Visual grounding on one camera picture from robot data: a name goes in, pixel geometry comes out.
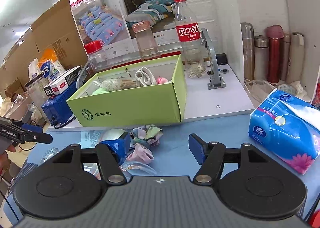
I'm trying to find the red thermos flask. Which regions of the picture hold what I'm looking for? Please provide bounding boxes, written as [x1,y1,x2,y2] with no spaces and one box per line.
[265,25,284,84]

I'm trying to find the red cap clear jar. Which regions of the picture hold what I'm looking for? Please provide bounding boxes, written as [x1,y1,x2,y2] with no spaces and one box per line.
[84,40,112,73]

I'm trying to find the white red small carton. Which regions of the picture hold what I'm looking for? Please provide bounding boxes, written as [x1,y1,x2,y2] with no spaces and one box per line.
[43,66,82,97]

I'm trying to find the pink glass bottle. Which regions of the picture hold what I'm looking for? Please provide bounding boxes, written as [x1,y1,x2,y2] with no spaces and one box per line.
[132,21,161,61]

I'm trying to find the short steel thermos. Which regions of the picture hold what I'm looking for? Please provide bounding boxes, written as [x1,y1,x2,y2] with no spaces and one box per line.
[254,34,269,80]

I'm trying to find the steel thermos flask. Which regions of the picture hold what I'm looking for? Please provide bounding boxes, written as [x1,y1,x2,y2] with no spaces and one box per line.
[241,23,254,80]

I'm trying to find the cola plastic bottle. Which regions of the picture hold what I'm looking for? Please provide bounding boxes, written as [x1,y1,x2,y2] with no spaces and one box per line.
[174,0,206,78]

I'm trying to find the blue tissue pack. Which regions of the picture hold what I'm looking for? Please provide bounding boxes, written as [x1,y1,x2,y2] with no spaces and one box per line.
[248,90,319,174]

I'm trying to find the green cardboard box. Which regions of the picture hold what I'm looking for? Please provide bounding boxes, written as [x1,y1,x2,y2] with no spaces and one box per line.
[67,55,187,127]

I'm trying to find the bedding calendar poster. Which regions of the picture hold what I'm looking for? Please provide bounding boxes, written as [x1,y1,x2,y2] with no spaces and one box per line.
[69,0,181,67]

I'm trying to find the green cloth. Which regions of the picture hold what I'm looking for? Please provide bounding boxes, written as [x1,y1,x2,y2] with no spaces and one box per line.
[92,88,108,95]

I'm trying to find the beige thermos flask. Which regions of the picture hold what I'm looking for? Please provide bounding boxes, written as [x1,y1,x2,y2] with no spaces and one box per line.
[286,32,305,84]

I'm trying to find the beige knitted cloth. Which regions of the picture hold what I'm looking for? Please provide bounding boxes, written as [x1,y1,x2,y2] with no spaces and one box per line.
[93,77,138,92]

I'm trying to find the pastel patterned cloth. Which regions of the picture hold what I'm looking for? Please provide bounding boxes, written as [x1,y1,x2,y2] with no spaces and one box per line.
[126,125,163,165]

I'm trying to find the brown cardboard sheet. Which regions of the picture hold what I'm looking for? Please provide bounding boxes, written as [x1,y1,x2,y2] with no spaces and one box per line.
[1,0,87,98]

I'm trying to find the white towel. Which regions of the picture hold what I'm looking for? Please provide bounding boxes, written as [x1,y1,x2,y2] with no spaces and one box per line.
[135,66,157,87]

